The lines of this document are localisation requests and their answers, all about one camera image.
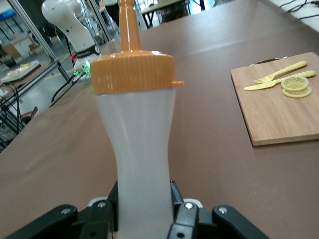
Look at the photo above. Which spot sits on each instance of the yellow plastic fork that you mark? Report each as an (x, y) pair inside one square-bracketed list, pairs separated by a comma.
[(279, 73)]

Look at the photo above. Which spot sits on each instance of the translucent sauce bottle orange cap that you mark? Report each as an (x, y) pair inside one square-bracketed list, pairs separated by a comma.
[(139, 137)]

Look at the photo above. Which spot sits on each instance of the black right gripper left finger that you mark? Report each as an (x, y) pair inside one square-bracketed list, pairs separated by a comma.
[(99, 219)]

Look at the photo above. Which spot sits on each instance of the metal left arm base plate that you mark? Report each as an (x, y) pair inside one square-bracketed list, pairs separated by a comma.
[(83, 76)]

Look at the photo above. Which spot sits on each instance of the yellow lemon slice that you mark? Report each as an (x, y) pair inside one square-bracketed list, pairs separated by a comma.
[(295, 83), (297, 94)]

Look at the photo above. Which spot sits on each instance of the aluminium frame beam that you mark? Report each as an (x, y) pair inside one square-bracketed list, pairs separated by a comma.
[(32, 30)]

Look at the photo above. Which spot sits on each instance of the yellow plastic knife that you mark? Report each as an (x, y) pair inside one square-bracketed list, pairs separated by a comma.
[(259, 86)]

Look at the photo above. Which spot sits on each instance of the wooden cutting board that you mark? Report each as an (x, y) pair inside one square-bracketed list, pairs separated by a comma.
[(274, 119)]

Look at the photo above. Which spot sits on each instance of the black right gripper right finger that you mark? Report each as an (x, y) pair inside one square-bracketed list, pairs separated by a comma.
[(185, 221)]

